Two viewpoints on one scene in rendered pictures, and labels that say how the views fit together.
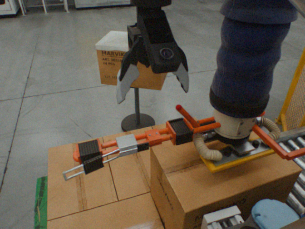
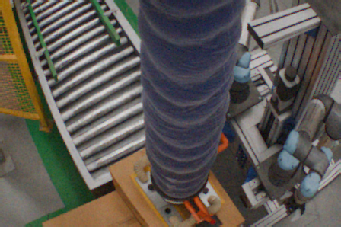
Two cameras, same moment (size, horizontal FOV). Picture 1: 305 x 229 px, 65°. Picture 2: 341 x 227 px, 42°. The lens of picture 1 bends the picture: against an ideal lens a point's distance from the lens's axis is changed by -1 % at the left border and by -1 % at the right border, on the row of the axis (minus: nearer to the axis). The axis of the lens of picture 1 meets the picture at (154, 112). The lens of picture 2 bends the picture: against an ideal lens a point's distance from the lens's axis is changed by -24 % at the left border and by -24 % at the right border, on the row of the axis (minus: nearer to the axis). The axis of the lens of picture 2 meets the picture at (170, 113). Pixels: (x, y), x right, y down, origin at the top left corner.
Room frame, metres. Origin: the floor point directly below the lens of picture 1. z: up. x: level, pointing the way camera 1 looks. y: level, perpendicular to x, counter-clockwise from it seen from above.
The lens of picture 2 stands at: (1.01, 0.33, 3.34)
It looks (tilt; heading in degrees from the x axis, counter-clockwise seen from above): 65 degrees down; 258
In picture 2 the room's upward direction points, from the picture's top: 1 degrees clockwise
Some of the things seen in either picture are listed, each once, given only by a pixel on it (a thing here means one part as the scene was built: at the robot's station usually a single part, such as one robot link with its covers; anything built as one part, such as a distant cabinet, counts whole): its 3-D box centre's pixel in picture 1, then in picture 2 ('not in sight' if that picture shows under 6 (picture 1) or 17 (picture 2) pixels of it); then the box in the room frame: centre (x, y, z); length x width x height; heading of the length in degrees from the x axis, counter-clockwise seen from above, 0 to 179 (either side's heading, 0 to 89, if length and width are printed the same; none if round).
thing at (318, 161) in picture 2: not in sight; (318, 161); (0.39, -0.08, 1.82); 0.11 x 0.11 x 0.08; 43
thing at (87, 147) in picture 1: (89, 151); not in sight; (0.62, 0.23, 1.17); 0.08 x 0.07 x 0.05; 110
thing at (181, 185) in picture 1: (216, 183); (177, 208); (0.82, -0.33, 0.74); 0.60 x 0.40 x 0.40; 110
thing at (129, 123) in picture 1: (137, 102); not in sight; (2.23, 0.19, 0.31); 0.40 x 0.40 x 0.62
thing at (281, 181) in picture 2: not in sight; (282, 169); (0.32, -0.30, 1.09); 0.15 x 0.15 x 0.10
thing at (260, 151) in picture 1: (241, 150); (197, 180); (0.73, -0.37, 1.07); 0.34 x 0.10 x 0.05; 110
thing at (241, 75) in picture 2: not in sight; (237, 72); (0.47, -0.78, 1.20); 0.13 x 0.12 x 0.14; 149
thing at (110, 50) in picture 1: (135, 59); not in sight; (2.23, 0.19, 0.82); 0.60 x 0.40 x 0.40; 78
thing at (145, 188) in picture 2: not in sight; (159, 199); (0.91, -0.30, 1.07); 0.34 x 0.10 x 0.05; 110
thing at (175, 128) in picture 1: (179, 131); (208, 225); (0.74, -0.10, 1.17); 0.10 x 0.08 x 0.06; 20
